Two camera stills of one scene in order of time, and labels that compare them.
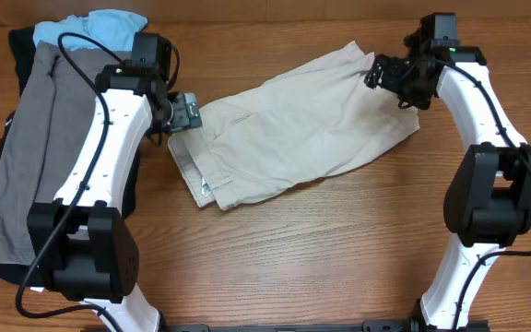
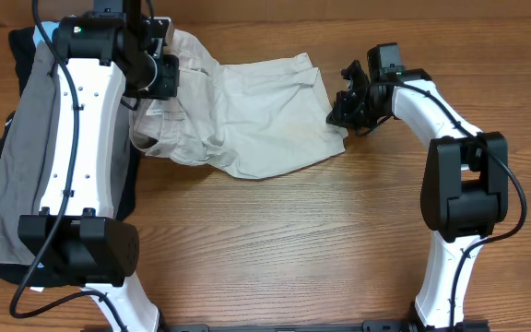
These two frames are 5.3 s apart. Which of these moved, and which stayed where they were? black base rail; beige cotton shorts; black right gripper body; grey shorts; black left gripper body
Moved: black left gripper body; beige cotton shorts; black right gripper body
Stayed: black base rail; grey shorts
